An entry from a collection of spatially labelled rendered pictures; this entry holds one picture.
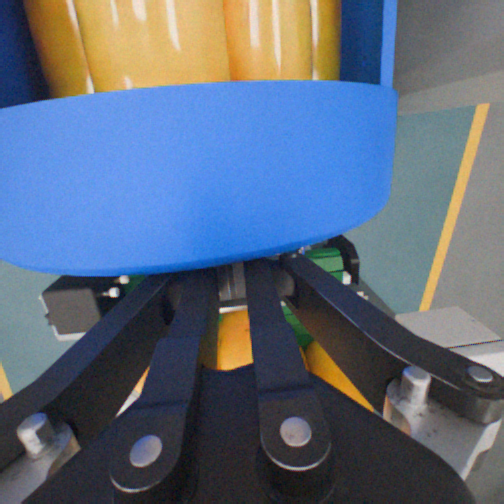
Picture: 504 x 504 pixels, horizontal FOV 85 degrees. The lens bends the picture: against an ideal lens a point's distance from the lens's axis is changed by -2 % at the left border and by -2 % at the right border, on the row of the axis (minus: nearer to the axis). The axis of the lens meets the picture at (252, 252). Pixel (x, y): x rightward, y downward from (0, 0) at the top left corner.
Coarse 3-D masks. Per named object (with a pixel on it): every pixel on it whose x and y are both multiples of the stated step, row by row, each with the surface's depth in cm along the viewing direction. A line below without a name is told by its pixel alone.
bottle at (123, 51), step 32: (96, 0) 11; (128, 0) 11; (160, 0) 11; (192, 0) 11; (96, 32) 11; (128, 32) 11; (160, 32) 11; (192, 32) 12; (224, 32) 14; (96, 64) 12; (128, 64) 12; (160, 64) 12; (192, 64) 12; (224, 64) 14
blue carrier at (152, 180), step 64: (0, 0) 20; (384, 0) 16; (0, 64) 20; (384, 64) 18; (0, 128) 9; (64, 128) 9; (128, 128) 9; (192, 128) 9; (256, 128) 9; (320, 128) 10; (384, 128) 13; (0, 192) 10; (64, 192) 10; (128, 192) 9; (192, 192) 10; (256, 192) 10; (320, 192) 11; (384, 192) 15; (0, 256) 13; (64, 256) 11; (128, 256) 10; (192, 256) 10; (256, 256) 11
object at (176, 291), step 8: (184, 272) 14; (216, 272) 15; (176, 280) 14; (184, 280) 13; (216, 280) 14; (176, 288) 13; (216, 288) 15; (168, 296) 13; (176, 296) 14; (160, 304) 14; (168, 304) 14; (176, 304) 14
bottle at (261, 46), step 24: (240, 0) 15; (264, 0) 15; (288, 0) 15; (240, 24) 15; (264, 24) 15; (288, 24) 15; (240, 48) 15; (264, 48) 15; (288, 48) 16; (240, 72) 16; (264, 72) 16; (288, 72) 16
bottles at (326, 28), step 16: (320, 0) 19; (336, 0) 20; (320, 16) 20; (336, 16) 20; (320, 32) 20; (336, 32) 21; (320, 48) 20; (336, 48) 21; (320, 64) 21; (336, 64) 22; (336, 80) 22
